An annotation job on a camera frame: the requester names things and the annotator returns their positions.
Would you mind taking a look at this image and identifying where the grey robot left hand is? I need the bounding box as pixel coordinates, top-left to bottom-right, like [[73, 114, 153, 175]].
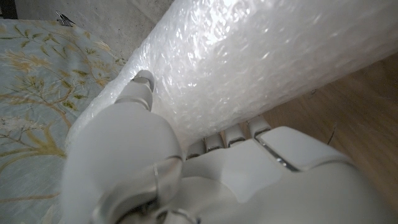
[[60, 70, 398, 224]]

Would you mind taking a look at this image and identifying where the bubble wrap roll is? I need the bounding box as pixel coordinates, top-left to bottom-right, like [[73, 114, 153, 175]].
[[65, 0, 398, 150]]

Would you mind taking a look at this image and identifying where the floral backdrop cloth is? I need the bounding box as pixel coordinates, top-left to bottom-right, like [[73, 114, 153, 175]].
[[0, 18, 128, 224]]

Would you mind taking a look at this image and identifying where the black binder clip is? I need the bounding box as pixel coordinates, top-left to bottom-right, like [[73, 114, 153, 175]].
[[55, 11, 76, 27]]

